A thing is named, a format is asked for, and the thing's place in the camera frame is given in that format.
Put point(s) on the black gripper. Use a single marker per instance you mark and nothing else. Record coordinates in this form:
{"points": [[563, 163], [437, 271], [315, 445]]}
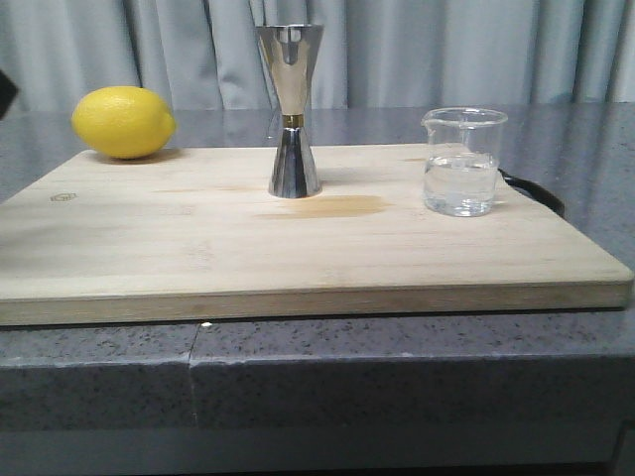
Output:
{"points": [[8, 93]]}

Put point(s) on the steel hourglass jigger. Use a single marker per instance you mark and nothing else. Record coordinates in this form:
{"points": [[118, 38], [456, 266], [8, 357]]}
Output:
{"points": [[291, 53]]}

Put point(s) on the clear glass beaker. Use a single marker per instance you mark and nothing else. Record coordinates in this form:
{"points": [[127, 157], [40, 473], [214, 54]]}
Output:
{"points": [[461, 170]]}

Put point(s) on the yellow lemon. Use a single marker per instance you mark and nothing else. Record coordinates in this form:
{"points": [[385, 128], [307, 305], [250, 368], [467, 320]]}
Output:
{"points": [[123, 122]]}

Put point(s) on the grey curtain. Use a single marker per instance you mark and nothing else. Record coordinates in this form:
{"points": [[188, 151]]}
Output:
{"points": [[204, 55]]}

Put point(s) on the wooden cutting board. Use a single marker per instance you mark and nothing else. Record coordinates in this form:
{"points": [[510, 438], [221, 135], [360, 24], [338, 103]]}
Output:
{"points": [[194, 233]]}

